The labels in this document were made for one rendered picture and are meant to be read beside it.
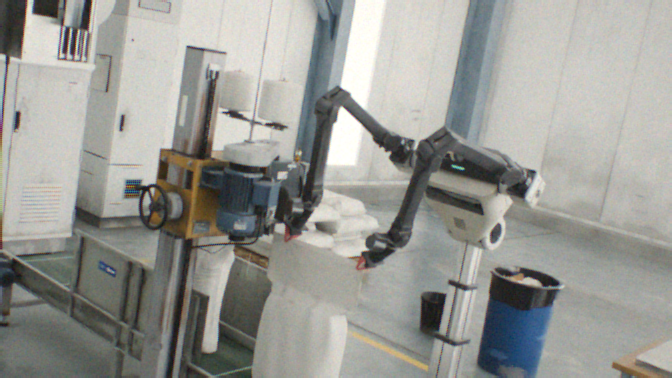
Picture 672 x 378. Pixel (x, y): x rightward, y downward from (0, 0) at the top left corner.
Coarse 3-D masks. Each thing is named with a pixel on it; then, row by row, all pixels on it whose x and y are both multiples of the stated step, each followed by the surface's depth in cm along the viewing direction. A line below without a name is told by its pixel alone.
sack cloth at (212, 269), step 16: (208, 240) 356; (224, 240) 351; (208, 256) 350; (224, 256) 350; (208, 272) 351; (224, 272) 356; (208, 288) 353; (224, 288) 361; (208, 320) 357; (208, 336) 359; (208, 352) 358
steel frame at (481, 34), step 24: (336, 0) 898; (480, 0) 1138; (504, 0) 1123; (336, 24) 898; (480, 24) 1139; (312, 48) 909; (336, 48) 887; (480, 48) 1140; (312, 72) 917; (336, 72) 897; (456, 72) 1150; (480, 72) 1124; (312, 96) 924; (456, 96) 1163; (480, 96) 1138; (312, 120) 924; (456, 120) 1168; (480, 120) 1155; (312, 144) 925
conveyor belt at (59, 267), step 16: (32, 256) 450; (48, 256) 456; (64, 256) 461; (48, 272) 428; (64, 272) 433; (224, 336) 382; (224, 352) 362; (240, 352) 365; (208, 368) 341; (224, 368) 344; (240, 368) 347
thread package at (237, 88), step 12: (228, 72) 315; (240, 72) 316; (228, 84) 314; (240, 84) 314; (252, 84) 318; (228, 96) 314; (240, 96) 315; (252, 96) 320; (228, 108) 315; (240, 108) 315
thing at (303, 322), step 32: (288, 256) 326; (320, 256) 313; (288, 288) 324; (320, 288) 313; (352, 288) 305; (288, 320) 314; (320, 320) 307; (256, 352) 328; (288, 352) 314; (320, 352) 306
